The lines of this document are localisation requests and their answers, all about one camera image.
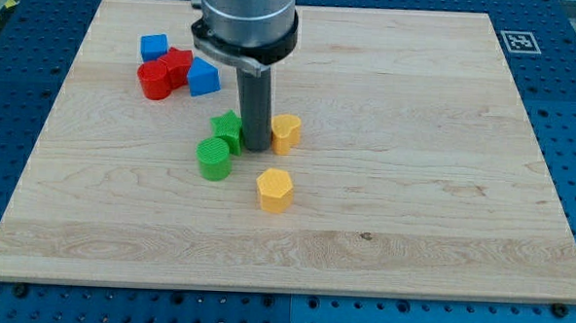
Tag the yellow hexagon block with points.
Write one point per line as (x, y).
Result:
(275, 190)

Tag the red star block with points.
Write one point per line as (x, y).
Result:
(178, 64)

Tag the red cylinder block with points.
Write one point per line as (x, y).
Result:
(154, 80)

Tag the green cylinder block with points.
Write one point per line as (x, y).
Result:
(213, 155)

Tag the yellow heart block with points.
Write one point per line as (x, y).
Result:
(286, 133)

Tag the wooden board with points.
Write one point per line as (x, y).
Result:
(417, 176)

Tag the blue cube block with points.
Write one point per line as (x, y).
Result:
(152, 47)

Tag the blue triangle block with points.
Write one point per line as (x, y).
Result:
(202, 77)

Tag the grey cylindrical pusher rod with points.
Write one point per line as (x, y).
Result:
(255, 109)

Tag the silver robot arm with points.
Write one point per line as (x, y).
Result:
(250, 36)

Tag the green star block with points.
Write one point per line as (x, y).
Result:
(228, 127)

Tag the white fiducial marker tag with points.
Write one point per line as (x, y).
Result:
(520, 42)

